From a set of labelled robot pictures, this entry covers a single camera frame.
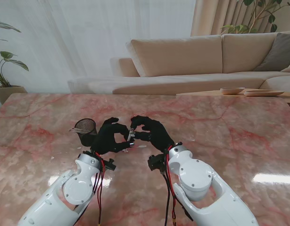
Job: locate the beige plant pot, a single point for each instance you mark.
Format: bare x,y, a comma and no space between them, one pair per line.
10,93

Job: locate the black mesh brush holder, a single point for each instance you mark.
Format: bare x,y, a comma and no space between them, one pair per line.
87,139

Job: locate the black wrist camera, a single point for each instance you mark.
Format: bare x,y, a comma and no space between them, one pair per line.
110,165
156,163

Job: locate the tall branching green plant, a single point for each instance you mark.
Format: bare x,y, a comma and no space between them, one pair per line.
272,18

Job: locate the large-leaf green houseplant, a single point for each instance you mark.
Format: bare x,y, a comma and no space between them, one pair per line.
18,64

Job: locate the light wooden bowl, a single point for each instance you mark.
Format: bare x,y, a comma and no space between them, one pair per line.
232,90

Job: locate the beige sectional sofa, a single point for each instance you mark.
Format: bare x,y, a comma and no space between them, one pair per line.
177,56

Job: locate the light wooden coffee table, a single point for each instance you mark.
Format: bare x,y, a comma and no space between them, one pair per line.
213,92

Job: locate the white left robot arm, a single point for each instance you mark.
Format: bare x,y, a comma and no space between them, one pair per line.
64,193

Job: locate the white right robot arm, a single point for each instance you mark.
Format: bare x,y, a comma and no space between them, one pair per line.
201,183

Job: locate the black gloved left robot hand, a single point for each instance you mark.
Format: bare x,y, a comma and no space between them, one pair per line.
107,141

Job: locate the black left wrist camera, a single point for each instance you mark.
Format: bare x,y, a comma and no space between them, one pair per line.
110,165

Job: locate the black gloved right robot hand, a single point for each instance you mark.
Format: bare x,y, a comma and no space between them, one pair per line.
157,136

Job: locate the cream throw pillow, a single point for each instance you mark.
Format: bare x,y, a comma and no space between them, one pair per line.
289,68

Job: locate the beige pleated curtain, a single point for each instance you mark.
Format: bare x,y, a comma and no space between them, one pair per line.
206,18

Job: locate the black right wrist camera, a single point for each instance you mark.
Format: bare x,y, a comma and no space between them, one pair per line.
156,163

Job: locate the grey sofa cushion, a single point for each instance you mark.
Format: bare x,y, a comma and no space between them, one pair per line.
279,51

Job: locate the sheer white curtain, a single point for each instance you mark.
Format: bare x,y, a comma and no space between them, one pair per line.
88,35

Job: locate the shallow wooden tray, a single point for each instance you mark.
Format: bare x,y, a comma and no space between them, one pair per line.
262,93

